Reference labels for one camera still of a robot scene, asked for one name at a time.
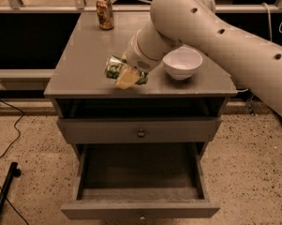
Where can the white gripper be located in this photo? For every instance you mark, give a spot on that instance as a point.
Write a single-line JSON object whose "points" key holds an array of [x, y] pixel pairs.
{"points": [[137, 57]]}

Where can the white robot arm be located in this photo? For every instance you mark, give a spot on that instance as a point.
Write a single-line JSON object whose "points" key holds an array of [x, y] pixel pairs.
{"points": [[254, 62]]}

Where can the black stand leg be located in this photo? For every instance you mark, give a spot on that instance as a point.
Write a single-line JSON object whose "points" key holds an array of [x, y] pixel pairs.
{"points": [[13, 171]]}

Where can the white ceramic bowl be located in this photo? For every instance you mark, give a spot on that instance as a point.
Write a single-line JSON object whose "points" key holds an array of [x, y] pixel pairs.
{"points": [[182, 63]]}

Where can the closed top drawer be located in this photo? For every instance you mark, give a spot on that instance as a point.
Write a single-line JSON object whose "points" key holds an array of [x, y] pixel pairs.
{"points": [[187, 130]]}

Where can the open middle drawer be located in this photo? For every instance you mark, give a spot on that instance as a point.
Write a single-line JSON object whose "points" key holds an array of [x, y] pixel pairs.
{"points": [[140, 181]]}

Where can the crushed green can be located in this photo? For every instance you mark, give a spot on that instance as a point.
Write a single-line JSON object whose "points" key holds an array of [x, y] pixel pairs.
{"points": [[115, 66]]}

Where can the crushed orange soda can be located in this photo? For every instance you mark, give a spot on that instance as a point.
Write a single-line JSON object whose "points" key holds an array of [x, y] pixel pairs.
{"points": [[105, 14]]}

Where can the grey wooden drawer cabinet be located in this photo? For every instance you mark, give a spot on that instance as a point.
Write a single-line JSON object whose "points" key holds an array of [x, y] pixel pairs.
{"points": [[79, 88]]}

